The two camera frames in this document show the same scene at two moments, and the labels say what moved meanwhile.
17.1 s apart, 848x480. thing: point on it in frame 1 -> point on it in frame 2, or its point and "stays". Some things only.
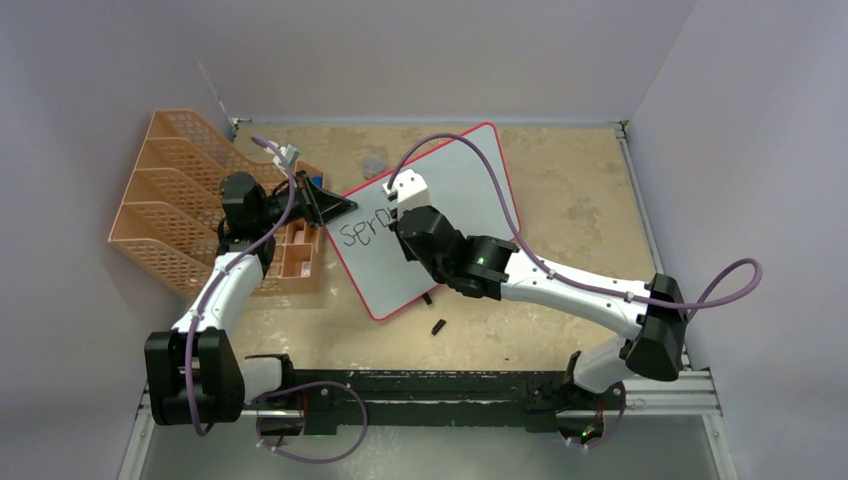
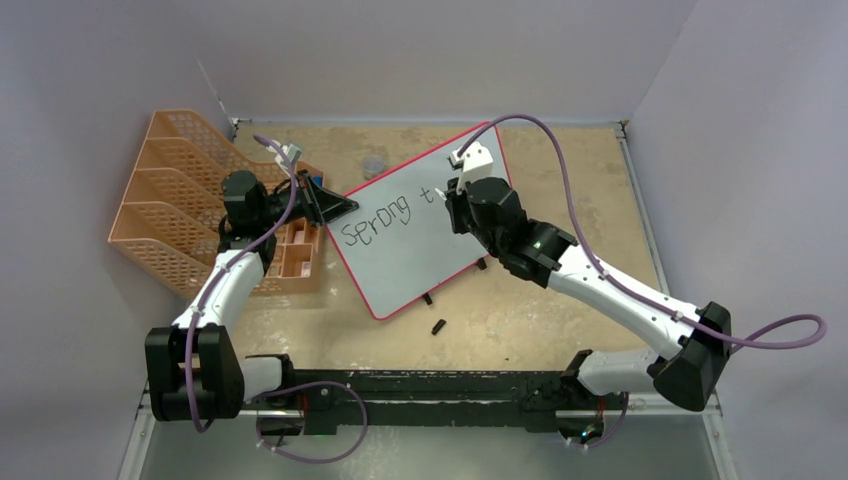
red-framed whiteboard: x=460 y=186 stays
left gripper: x=312 y=201 stays
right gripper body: x=393 y=223 -> x=462 y=214
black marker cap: x=438 y=326 stays
